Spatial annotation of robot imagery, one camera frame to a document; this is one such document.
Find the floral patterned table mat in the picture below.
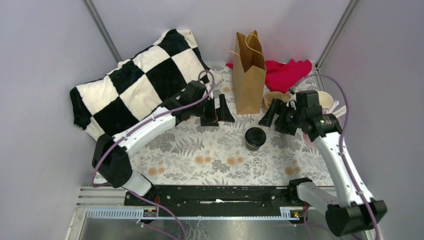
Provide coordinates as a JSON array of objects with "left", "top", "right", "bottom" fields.
[{"left": 130, "top": 66, "right": 333, "bottom": 186}]

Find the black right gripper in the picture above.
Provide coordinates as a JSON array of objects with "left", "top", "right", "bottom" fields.
[{"left": 258, "top": 98, "right": 306, "bottom": 136}]

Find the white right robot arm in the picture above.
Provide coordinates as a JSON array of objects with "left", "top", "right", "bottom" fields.
[{"left": 259, "top": 90, "right": 388, "bottom": 240}]

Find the brown cardboard cup carrier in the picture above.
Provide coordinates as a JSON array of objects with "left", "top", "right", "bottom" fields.
[{"left": 262, "top": 91, "right": 292, "bottom": 112}]

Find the black white checkered blanket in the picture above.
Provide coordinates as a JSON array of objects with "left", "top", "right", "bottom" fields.
[{"left": 69, "top": 29, "right": 223, "bottom": 139}]

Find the brown paper bag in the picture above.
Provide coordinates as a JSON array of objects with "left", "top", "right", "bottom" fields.
[{"left": 222, "top": 30, "right": 267, "bottom": 115}]

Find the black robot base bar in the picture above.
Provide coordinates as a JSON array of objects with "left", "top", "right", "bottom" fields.
[{"left": 124, "top": 185, "right": 305, "bottom": 224}]

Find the black plastic cup lid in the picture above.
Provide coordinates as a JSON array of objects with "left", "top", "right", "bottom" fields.
[{"left": 245, "top": 127, "right": 267, "bottom": 147}]

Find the pink straw holder cup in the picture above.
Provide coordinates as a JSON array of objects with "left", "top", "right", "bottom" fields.
[{"left": 300, "top": 106, "right": 342, "bottom": 146}]

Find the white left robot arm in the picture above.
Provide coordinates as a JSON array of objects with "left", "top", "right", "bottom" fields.
[{"left": 92, "top": 80, "right": 235, "bottom": 206}]

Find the black paper coffee cup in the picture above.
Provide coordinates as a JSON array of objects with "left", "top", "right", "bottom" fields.
[{"left": 244, "top": 127, "right": 267, "bottom": 152}]

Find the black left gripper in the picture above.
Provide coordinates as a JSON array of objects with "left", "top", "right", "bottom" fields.
[{"left": 191, "top": 94, "right": 235, "bottom": 127}]

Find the red cloth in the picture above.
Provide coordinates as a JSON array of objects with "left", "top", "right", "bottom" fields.
[{"left": 226, "top": 58, "right": 313, "bottom": 94}]

